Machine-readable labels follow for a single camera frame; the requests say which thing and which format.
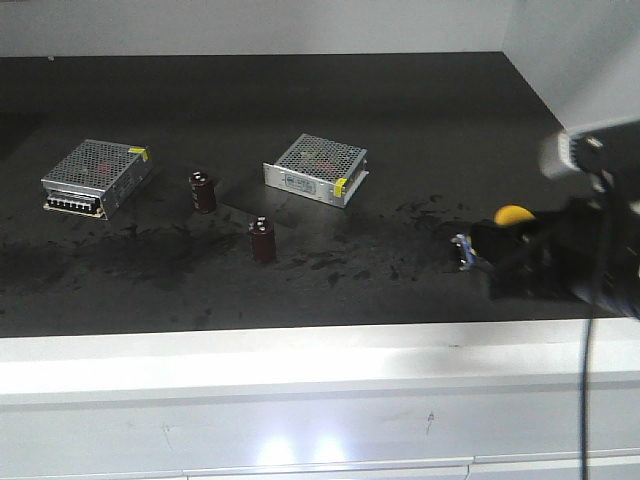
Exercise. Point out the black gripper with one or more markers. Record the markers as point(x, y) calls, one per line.
point(594, 254)

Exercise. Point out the yellow mushroom push button switch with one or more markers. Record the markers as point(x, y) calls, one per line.
point(488, 243)

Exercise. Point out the white cabinet drawer front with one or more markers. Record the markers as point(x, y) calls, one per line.
point(498, 432)

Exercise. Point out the right metal mesh power supply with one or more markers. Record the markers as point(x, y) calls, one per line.
point(319, 169)

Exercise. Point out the metal mesh power supply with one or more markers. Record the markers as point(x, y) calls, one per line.
point(96, 178)
point(319, 169)

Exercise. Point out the front dark brown capacitor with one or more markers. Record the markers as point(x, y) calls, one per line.
point(262, 239)

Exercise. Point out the dark brown capacitor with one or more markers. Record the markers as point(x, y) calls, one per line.
point(262, 239)
point(202, 191)

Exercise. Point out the rear dark brown capacitor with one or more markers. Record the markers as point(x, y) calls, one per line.
point(202, 191)

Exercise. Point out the left metal mesh power supply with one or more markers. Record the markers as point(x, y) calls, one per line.
point(96, 178)

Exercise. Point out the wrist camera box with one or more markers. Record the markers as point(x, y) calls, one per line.
point(612, 147)

